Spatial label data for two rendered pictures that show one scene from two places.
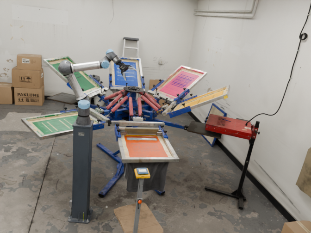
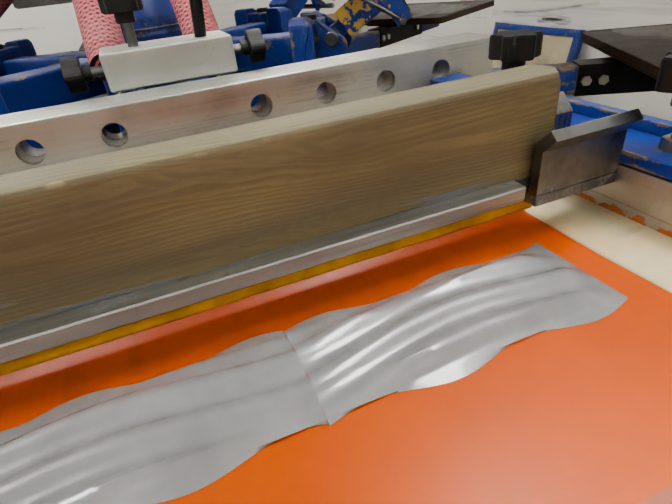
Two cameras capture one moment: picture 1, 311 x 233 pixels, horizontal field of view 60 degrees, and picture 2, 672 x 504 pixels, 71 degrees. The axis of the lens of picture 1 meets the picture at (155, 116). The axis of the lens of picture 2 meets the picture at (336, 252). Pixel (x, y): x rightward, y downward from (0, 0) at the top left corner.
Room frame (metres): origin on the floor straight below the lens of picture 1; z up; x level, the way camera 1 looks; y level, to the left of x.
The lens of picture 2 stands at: (2.70, 0.11, 1.13)
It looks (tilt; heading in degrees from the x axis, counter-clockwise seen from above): 32 degrees down; 356
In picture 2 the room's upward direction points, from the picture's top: 7 degrees counter-clockwise
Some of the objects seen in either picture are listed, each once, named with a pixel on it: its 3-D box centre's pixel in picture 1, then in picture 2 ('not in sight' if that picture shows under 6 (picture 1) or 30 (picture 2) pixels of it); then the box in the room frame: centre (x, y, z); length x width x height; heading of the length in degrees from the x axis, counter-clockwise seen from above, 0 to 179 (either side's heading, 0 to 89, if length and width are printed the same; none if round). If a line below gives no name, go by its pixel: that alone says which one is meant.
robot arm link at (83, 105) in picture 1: (83, 107); not in sight; (2.56, 0.73, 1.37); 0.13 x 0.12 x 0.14; 15
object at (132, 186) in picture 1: (146, 175); not in sight; (2.45, 0.01, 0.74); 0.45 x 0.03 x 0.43; 105
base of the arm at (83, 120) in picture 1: (83, 118); not in sight; (2.56, 0.73, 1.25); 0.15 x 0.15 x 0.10
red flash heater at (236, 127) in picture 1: (229, 126); not in sight; (3.39, -1.01, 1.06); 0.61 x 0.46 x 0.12; 75
